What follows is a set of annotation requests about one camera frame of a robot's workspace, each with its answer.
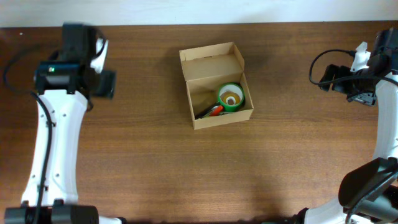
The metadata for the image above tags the green tape roll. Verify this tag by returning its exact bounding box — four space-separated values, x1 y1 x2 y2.
217 83 245 112

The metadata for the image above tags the cardboard box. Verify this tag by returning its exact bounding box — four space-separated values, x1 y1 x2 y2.
179 42 254 129

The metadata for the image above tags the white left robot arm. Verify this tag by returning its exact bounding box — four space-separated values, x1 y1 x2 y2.
4 58 126 223

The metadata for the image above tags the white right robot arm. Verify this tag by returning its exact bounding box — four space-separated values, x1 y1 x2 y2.
289 65 397 223

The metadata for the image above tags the yellow tape roll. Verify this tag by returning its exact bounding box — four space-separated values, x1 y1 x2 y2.
220 91 241 106

